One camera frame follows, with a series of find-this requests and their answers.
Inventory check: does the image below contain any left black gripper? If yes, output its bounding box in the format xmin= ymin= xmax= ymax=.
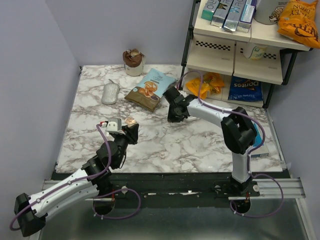
xmin=113 ymin=123 xmax=139 ymax=169

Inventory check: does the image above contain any beige earbud charging case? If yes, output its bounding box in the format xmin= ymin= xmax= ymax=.
xmin=124 ymin=117 xmax=137 ymax=127

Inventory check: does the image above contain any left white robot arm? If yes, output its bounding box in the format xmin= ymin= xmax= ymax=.
xmin=9 ymin=118 xmax=139 ymax=237

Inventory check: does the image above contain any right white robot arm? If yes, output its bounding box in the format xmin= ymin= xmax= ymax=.
xmin=163 ymin=87 xmax=258 ymax=196

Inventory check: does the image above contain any blue brown chips bag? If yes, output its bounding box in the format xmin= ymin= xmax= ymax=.
xmin=124 ymin=68 xmax=176 ymax=112

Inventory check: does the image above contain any silver glitter pouch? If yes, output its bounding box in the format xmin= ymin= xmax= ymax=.
xmin=101 ymin=79 xmax=120 ymax=105

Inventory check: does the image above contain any orange snack bag lower shelf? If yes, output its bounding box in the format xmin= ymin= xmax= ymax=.
xmin=185 ymin=72 xmax=225 ymax=100

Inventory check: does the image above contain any brown lidded white cup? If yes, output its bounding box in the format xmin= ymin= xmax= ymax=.
xmin=122 ymin=48 xmax=146 ymax=77

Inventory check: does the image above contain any blue Doritos bag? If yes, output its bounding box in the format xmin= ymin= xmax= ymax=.
xmin=228 ymin=76 xmax=263 ymax=102

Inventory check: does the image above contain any blue Harry's razor box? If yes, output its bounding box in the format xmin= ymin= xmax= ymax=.
xmin=249 ymin=122 xmax=271 ymax=159

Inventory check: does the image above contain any grey toothpaste box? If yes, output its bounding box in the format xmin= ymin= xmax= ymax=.
xmin=211 ymin=0 xmax=233 ymax=28

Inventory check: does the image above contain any teal toothpaste box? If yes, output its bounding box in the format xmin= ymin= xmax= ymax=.
xmin=201 ymin=0 xmax=220 ymax=22

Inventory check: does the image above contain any silver blue toothpaste box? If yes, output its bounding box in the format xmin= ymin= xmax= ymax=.
xmin=223 ymin=0 xmax=246 ymax=32

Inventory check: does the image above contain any purple white toothpaste box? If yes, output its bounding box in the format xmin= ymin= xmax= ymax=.
xmin=236 ymin=0 xmax=259 ymax=33

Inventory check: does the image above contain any white popcorn tub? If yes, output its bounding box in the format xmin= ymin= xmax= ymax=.
xmin=254 ymin=0 xmax=289 ymax=25

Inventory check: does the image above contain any orange honey dijon chips bag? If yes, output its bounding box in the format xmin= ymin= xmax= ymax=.
xmin=277 ymin=0 xmax=320 ymax=49

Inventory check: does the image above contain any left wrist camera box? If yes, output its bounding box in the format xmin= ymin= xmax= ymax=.
xmin=105 ymin=118 xmax=122 ymax=133

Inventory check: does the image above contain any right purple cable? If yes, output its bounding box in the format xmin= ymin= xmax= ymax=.
xmin=176 ymin=71 xmax=285 ymax=218

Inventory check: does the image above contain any black frame cream shelf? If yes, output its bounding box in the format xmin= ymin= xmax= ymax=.
xmin=181 ymin=0 xmax=311 ymax=109

